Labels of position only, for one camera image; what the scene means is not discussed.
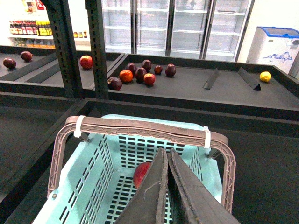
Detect dark plum far back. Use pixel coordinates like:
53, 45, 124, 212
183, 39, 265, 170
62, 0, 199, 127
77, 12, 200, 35
21, 51, 33, 62

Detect black triangular divider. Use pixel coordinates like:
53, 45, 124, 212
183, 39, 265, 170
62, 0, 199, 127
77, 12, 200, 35
237, 67, 261, 91

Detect dark plum back right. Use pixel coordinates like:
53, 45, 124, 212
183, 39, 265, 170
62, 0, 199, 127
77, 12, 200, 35
165, 63, 176, 77

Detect black shelf post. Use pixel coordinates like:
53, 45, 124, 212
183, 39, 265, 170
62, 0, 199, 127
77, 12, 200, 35
85, 0, 108, 99
42, 0, 83, 98

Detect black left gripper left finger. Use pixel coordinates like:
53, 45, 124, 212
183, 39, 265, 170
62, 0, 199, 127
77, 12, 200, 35
115, 148, 168, 224

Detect black shelf post left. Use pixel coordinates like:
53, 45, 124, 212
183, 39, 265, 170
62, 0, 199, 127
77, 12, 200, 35
42, 0, 83, 98

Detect dark plum far left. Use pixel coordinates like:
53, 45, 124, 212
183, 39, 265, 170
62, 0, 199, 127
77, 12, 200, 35
3, 57, 17, 70

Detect dark plum middle cluster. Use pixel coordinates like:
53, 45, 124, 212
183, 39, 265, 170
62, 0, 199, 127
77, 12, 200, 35
135, 67, 147, 83

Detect white blue chest freezer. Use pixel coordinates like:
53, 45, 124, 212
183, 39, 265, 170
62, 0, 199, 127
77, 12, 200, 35
246, 26, 299, 74

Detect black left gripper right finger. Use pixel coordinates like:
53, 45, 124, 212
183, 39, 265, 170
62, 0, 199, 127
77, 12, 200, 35
167, 149, 239, 224

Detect yellow lemon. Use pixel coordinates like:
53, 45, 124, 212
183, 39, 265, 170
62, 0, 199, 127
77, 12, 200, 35
259, 71, 271, 83

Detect white zip tie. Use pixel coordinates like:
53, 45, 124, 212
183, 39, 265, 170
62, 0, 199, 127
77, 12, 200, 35
203, 126, 211, 149
73, 115, 85, 138

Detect dark plum behind orange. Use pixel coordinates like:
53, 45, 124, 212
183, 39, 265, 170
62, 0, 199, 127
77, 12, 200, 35
126, 63, 137, 75

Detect lower black produce tray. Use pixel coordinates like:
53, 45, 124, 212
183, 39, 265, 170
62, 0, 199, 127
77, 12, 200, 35
0, 97, 299, 224

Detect white zip tie left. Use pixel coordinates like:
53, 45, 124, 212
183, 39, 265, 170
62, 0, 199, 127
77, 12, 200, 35
73, 115, 85, 138

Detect glass door display fridge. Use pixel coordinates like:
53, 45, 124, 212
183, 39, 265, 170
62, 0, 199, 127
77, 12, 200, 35
102, 0, 254, 62

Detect black shelf post middle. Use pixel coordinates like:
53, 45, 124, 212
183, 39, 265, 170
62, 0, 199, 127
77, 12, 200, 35
85, 0, 108, 99

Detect light blue plastic basket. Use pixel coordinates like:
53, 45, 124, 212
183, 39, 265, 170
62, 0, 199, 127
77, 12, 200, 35
31, 113, 223, 224

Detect orange red fruit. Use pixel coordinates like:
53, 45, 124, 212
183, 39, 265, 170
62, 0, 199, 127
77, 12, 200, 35
119, 70, 133, 83

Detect white zip tie right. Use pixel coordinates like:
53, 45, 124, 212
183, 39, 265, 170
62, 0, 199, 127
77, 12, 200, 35
203, 126, 211, 149

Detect red apple in cluster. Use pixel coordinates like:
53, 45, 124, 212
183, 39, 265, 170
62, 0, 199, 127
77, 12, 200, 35
143, 73, 156, 86

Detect left black produce tray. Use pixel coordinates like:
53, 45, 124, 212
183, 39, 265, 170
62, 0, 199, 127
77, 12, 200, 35
0, 45, 126, 96

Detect black produce tray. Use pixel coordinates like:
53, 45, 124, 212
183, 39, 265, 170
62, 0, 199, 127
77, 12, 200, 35
0, 45, 126, 96
108, 54, 299, 121
0, 97, 299, 224

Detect small dark red plum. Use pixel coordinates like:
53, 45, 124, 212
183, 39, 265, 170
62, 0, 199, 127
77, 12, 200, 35
154, 65, 163, 75

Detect white shelf with bottles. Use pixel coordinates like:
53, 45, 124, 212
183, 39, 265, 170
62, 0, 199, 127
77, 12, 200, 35
0, 0, 91, 51

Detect brown basket handle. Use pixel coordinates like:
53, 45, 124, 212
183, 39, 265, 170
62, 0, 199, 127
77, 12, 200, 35
47, 116, 236, 212

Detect dark plum back left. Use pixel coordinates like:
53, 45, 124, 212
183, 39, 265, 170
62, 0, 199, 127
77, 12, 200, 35
142, 59, 152, 73

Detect red apple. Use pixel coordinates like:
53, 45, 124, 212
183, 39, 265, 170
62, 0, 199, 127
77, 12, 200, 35
143, 73, 156, 86
79, 55, 93, 70
133, 162, 151, 189

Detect upper black produce tray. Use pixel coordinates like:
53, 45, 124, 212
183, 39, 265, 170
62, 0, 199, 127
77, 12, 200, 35
108, 54, 299, 121

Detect dark plum front left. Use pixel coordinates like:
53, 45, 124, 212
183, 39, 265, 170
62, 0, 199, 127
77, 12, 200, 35
107, 77, 123, 91

